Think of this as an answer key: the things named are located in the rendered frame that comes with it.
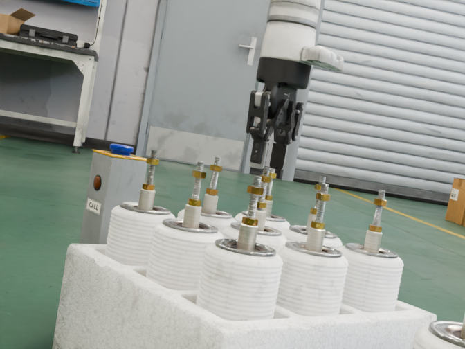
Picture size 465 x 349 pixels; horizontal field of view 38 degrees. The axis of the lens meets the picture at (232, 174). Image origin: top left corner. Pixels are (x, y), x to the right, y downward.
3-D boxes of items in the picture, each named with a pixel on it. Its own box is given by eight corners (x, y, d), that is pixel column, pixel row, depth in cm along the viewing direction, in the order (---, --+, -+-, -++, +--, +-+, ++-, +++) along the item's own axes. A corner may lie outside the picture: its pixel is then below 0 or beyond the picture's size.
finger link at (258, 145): (259, 127, 95) (252, 162, 96) (250, 125, 92) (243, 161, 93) (268, 128, 94) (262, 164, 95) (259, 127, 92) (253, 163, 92)
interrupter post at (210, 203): (201, 212, 109) (204, 192, 109) (215, 215, 109) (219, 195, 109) (200, 215, 107) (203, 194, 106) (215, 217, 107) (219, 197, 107)
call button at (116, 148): (115, 157, 113) (117, 145, 113) (104, 154, 116) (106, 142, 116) (135, 159, 116) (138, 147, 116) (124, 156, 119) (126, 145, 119)
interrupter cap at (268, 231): (290, 240, 97) (291, 235, 97) (242, 235, 94) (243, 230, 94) (267, 229, 104) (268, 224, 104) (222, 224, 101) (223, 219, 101)
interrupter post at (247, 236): (232, 248, 83) (236, 221, 83) (249, 249, 84) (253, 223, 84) (240, 253, 81) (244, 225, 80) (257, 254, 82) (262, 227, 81)
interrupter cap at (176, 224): (192, 224, 97) (192, 219, 97) (228, 235, 91) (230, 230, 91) (150, 222, 91) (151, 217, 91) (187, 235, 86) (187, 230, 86)
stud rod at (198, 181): (192, 216, 92) (201, 161, 91) (196, 217, 91) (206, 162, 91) (186, 216, 91) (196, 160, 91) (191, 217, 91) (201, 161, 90)
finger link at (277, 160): (286, 145, 100) (281, 170, 100) (288, 145, 101) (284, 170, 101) (272, 142, 101) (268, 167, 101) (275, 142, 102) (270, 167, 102)
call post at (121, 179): (82, 341, 113) (111, 156, 111) (64, 327, 119) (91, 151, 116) (120, 338, 118) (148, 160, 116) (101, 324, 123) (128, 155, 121)
